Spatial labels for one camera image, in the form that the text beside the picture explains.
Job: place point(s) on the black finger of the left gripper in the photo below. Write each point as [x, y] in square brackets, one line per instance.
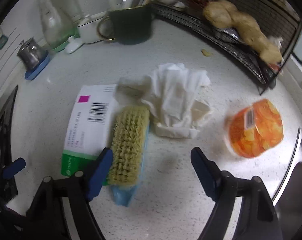
[15, 167]

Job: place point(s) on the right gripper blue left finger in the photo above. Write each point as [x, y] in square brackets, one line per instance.
[97, 173]

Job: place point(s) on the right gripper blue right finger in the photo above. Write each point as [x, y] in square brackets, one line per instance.
[207, 172]

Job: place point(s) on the green white medicine box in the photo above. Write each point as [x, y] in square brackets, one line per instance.
[89, 128]

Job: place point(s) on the scrub brush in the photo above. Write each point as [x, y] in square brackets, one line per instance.
[129, 142]

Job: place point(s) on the orange plastic jar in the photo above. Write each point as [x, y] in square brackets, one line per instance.
[253, 130]

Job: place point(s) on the stainless steel sink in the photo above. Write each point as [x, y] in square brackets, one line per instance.
[287, 200]

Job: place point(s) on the white crumpled tissue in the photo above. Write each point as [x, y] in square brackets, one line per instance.
[170, 93]

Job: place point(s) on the blue coaster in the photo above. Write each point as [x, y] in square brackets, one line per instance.
[31, 75]

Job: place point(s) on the steel teapot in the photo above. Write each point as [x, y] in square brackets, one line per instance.
[31, 54]

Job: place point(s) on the white ceramic cup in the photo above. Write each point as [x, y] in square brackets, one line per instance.
[87, 28]

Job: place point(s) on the dark green mug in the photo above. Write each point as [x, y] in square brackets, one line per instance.
[128, 26]

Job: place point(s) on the glass carafe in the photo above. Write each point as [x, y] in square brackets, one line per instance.
[57, 25]

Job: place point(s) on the ginger root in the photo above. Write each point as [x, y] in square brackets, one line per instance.
[223, 14]

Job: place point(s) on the black wire rack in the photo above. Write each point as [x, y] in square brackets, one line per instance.
[278, 23]

